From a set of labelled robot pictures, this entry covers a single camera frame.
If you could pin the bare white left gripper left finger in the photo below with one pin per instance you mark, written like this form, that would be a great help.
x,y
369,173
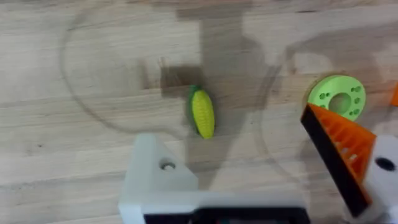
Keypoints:
x,y
154,169

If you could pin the white orange left gripper right finger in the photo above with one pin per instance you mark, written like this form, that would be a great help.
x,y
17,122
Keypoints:
x,y
348,155

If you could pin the green disc with holes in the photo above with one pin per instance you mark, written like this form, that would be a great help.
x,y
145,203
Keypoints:
x,y
340,96

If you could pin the yellow toy corn cob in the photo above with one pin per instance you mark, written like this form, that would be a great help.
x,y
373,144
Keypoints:
x,y
202,113

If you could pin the orange ribbed wedge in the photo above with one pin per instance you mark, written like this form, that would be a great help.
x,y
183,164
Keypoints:
x,y
395,95

